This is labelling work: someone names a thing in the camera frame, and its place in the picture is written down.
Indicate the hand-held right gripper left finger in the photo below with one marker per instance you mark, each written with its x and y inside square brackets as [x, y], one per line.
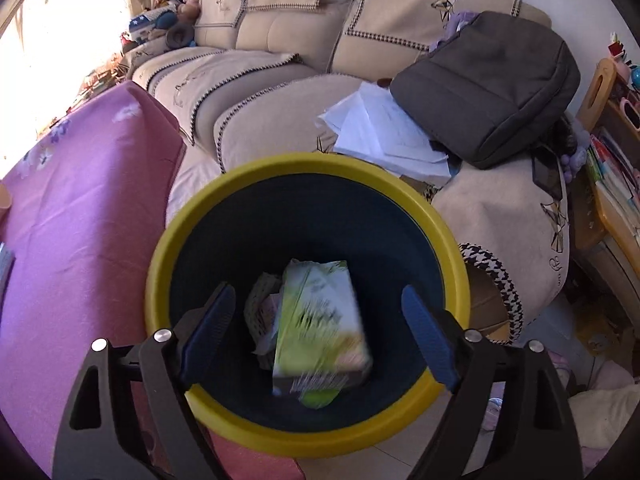
[210, 330]

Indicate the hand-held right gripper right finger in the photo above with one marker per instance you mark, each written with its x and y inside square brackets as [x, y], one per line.
[430, 335]

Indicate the white foam fruit net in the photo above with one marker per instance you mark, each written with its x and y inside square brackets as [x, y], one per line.
[255, 315]

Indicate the white strawberry print carton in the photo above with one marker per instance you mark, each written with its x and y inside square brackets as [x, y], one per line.
[270, 312]

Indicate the green snack box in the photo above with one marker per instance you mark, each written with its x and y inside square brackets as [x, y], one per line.
[320, 320]

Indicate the yellow rimmed dark trash bin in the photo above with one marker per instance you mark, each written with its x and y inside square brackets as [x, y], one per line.
[300, 165]

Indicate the purple floral tablecloth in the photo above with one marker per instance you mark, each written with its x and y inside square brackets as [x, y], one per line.
[90, 210]

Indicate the white cloth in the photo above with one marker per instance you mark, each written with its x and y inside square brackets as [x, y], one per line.
[605, 405]

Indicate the black phone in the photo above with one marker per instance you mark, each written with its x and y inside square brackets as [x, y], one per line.
[547, 175]

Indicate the white papers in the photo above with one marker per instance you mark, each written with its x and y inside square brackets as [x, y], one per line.
[380, 130]

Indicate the row of books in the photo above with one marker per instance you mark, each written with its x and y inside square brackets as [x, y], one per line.
[615, 180]

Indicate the grey backpack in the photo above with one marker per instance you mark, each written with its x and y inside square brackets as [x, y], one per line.
[490, 90]

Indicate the grey round cushion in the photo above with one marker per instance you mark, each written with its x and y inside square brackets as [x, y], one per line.
[180, 35]

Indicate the wooden shelf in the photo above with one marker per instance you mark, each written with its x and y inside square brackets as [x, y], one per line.
[600, 90]

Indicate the beige sofa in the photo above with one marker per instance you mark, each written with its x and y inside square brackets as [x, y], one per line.
[280, 30]

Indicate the purple cloth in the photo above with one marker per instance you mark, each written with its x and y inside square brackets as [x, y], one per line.
[455, 27]

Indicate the blue star print bag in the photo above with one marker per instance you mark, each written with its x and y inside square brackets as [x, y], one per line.
[142, 24]

